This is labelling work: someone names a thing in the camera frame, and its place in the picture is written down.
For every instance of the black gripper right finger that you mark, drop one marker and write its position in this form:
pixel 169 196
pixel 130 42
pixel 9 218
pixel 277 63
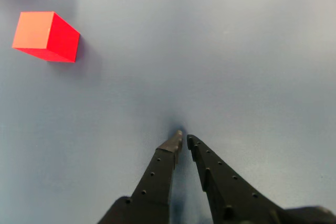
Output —
pixel 228 192

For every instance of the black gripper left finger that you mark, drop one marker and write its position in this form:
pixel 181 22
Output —
pixel 155 182

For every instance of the red cube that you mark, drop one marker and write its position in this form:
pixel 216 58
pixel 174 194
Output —
pixel 39 30

